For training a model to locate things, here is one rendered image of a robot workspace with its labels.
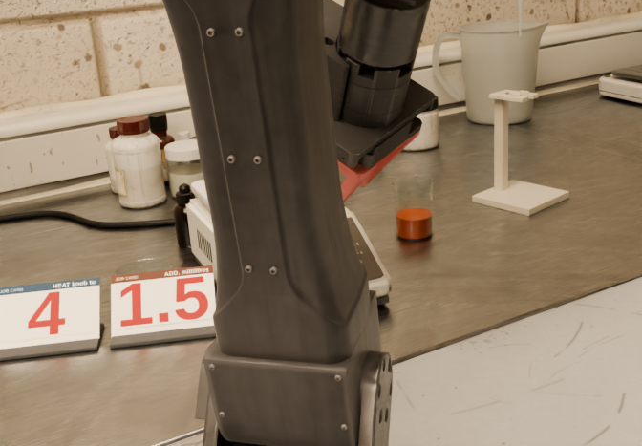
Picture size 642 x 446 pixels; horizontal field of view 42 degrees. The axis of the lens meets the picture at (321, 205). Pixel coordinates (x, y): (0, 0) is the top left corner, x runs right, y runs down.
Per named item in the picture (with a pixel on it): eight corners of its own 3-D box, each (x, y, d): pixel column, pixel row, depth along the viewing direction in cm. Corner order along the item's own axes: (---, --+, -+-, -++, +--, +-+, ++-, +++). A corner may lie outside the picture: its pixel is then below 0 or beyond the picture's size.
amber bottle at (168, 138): (149, 181, 117) (140, 113, 113) (178, 177, 118) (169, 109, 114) (153, 189, 113) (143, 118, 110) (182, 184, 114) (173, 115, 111)
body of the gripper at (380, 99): (286, 129, 63) (295, 50, 58) (369, 73, 69) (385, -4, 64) (352, 175, 61) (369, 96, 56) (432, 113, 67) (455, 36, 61)
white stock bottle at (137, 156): (173, 194, 110) (162, 112, 107) (158, 209, 105) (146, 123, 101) (130, 194, 111) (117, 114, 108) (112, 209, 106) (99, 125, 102)
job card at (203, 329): (217, 336, 71) (212, 292, 70) (110, 349, 71) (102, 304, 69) (217, 306, 77) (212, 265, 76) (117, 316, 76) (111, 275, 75)
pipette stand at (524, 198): (569, 198, 99) (572, 89, 95) (528, 216, 94) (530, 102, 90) (512, 184, 105) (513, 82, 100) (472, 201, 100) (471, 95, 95)
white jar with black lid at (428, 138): (428, 138, 129) (427, 91, 127) (446, 147, 123) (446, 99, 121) (386, 143, 127) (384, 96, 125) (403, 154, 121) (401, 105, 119)
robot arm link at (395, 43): (348, 14, 63) (362, -69, 58) (421, 32, 63) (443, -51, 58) (328, 69, 59) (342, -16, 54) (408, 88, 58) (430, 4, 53)
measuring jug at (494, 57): (436, 131, 133) (434, 34, 128) (430, 112, 145) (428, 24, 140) (555, 124, 131) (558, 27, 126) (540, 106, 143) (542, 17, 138)
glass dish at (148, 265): (169, 274, 85) (166, 253, 84) (179, 294, 80) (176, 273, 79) (114, 284, 84) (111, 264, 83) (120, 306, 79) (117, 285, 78)
